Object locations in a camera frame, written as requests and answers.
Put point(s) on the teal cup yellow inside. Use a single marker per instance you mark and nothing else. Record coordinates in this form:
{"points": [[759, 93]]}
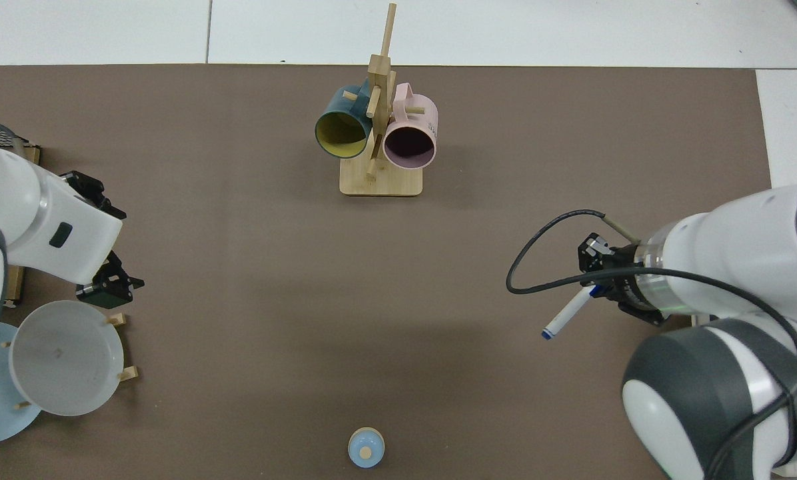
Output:
{"points": [[342, 136]]}

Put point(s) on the brown table cloth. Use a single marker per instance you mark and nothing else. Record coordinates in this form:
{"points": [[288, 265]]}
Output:
{"points": [[238, 266]]}

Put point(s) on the wooden plate rack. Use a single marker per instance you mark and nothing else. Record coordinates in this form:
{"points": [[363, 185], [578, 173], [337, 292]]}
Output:
{"points": [[129, 373]]}

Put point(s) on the wooden cup stand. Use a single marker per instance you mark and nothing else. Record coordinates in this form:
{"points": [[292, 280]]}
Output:
{"points": [[382, 180]]}

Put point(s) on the blue and white marker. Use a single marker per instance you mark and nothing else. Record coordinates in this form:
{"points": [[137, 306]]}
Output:
{"points": [[565, 316]]}

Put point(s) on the grey plate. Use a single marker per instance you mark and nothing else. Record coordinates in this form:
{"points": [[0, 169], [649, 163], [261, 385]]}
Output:
{"points": [[65, 360]]}

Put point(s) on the small blue round knob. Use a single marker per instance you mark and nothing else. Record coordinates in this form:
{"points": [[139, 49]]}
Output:
{"points": [[358, 443]]}

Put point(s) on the pink cup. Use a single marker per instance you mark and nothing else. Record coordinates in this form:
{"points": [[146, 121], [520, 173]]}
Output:
{"points": [[408, 150]]}

